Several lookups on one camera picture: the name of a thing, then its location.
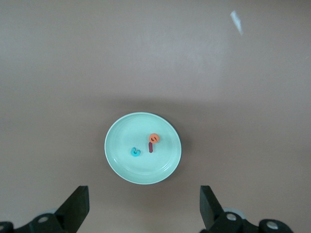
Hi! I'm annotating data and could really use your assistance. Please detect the green plate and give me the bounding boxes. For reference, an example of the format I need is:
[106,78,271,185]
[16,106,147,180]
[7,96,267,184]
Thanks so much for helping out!
[104,112,182,185]

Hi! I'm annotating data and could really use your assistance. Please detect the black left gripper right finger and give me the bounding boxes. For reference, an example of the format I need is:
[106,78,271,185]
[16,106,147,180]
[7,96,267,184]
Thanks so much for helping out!
[200,185,294,233]

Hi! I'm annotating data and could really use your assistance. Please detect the white paper scrap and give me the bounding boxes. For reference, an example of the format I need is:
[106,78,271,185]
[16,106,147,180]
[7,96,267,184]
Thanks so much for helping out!
[230,10,243,37]

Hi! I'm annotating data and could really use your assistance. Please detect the brown paper table cover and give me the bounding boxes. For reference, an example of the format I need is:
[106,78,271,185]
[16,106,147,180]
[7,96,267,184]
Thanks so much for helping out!
[0,0,311,233]

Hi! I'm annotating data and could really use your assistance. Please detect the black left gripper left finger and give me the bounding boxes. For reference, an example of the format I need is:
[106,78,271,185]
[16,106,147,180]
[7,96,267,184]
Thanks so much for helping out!
[0,185,90,233]

